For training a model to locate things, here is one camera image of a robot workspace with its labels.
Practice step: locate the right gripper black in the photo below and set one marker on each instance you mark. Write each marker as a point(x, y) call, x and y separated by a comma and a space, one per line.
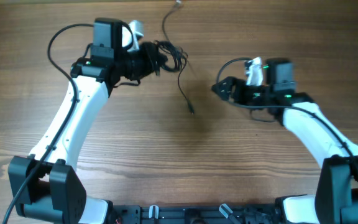
point(234, 89)

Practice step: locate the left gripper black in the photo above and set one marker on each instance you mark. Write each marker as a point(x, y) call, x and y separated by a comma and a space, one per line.
point(146, 50)

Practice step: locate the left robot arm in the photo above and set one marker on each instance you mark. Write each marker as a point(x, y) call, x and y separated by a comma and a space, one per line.
point(44, 184)

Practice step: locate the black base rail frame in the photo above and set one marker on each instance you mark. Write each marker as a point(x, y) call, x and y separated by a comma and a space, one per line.
point(246, 214)

